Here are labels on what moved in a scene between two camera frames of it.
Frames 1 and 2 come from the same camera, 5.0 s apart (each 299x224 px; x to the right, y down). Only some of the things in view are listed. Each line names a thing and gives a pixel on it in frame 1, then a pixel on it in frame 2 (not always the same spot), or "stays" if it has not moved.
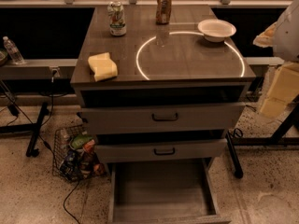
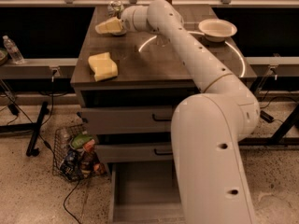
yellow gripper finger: [283, 89] -> [112, 25]
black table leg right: [277, 139] stays
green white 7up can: [116, 18] stays
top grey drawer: [163, 119] stays
